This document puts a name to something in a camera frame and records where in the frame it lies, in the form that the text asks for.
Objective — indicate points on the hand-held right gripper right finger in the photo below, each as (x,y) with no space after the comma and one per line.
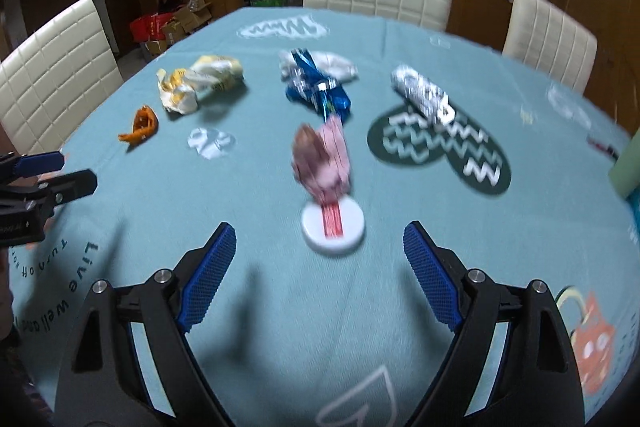
(432,277)

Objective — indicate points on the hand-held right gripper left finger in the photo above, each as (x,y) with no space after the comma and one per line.
(207,277)

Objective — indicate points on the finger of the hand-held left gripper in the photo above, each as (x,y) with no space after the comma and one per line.
(70,187)
(40,162)

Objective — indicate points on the orange wrapper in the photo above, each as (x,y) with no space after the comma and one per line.
(142,124)

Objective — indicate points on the white round lid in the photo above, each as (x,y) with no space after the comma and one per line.
(317,232)

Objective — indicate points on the pink wrapper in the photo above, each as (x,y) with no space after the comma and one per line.
(325,157)

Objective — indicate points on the silver pill blister pack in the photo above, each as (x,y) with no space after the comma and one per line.
(422,94)

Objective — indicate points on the yellow white snack wrapper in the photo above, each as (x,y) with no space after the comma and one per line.
(220,74)

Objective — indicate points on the blue foil wrapper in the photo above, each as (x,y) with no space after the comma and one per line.
(312,89)

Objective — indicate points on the white plastic wrapper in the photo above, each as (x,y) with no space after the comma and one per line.
(340,66)

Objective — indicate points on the light blue printed tablecloth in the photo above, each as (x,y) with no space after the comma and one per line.
(250,187)

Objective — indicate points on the red bag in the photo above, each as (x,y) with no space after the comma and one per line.
(147,27)

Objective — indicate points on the pile of cardboard boxes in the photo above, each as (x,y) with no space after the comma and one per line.
(187,22)

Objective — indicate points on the small dark red item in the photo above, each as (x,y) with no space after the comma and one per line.
(602,146)

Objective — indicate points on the green cup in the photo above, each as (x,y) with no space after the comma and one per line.
(627,172)

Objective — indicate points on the low wooden cabinet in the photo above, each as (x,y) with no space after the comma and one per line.
(477,14)

